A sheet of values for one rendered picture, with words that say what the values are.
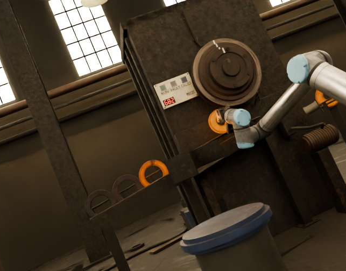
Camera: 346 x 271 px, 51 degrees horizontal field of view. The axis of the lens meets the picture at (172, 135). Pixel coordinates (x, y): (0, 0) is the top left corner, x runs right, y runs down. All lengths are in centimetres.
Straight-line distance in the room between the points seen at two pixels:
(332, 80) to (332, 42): 912
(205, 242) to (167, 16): 192
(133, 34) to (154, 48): 18
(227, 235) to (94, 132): 752
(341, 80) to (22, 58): 437
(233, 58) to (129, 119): 628
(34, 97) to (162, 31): 278
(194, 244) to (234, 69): 148
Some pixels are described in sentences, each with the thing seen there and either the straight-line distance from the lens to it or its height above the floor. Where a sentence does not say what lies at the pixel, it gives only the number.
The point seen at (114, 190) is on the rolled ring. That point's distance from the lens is 226.
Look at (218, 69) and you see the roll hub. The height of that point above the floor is 113.
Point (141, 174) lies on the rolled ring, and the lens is 225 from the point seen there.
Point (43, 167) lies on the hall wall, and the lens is 854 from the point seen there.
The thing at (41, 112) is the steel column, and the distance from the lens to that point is 501.
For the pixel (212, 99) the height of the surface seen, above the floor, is 98.
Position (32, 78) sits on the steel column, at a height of 253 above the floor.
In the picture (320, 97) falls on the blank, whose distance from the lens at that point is 252.
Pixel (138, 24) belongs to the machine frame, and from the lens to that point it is 266.
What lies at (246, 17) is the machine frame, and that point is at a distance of 285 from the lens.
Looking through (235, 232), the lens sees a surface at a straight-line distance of 109.
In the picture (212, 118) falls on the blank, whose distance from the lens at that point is 228.
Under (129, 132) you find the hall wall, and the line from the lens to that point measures 846.
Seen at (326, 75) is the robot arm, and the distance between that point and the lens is 156.
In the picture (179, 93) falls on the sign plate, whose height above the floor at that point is 112.
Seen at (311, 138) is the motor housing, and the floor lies 50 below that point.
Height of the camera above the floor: 64
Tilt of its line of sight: 6 degrees up
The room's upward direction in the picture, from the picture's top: 24 degrees counter-clockwise
